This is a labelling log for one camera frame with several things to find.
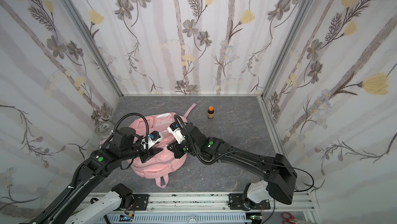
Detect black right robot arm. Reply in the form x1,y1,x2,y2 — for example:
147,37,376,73
167,115,298,211

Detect pink student backpack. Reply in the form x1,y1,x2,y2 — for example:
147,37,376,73
127,112,187,189

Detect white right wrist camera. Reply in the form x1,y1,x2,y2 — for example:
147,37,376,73
167,123,186,144

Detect small brown orange-capped bottle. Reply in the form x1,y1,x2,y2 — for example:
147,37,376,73
207,106,215,119

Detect clear tape roll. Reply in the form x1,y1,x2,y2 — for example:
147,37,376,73
94,121,114,136

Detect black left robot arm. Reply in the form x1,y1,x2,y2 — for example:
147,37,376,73
30,113,161,224

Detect red scissors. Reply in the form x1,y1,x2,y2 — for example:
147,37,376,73
282,212,297,224

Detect aluminium mounting rail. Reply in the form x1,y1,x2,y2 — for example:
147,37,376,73
58,174,314,224

